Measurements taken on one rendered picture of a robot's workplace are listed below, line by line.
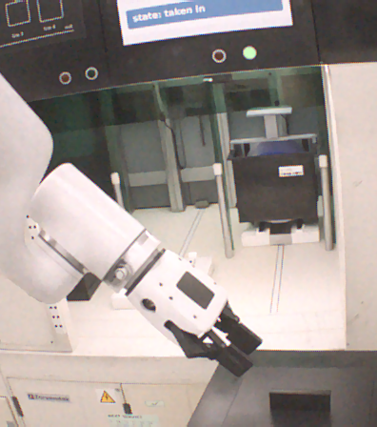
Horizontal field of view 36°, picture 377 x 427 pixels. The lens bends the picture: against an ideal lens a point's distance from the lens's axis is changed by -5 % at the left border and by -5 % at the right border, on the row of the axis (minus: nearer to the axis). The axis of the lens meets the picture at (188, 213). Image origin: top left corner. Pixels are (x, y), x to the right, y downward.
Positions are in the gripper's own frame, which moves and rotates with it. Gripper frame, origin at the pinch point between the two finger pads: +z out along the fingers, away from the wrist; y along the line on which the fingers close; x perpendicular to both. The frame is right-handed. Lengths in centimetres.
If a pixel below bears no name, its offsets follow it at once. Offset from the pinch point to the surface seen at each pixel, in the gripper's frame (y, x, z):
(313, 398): -0.8, -1.7, 11.5
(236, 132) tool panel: 121, 22, -21
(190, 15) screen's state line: 33, -20, -36
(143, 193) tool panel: 116, 59, -32
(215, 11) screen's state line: 33, -23, -33
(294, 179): 86, 9, -1
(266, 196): 84, 18, -4
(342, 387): 4.4, -2.4, 15.3
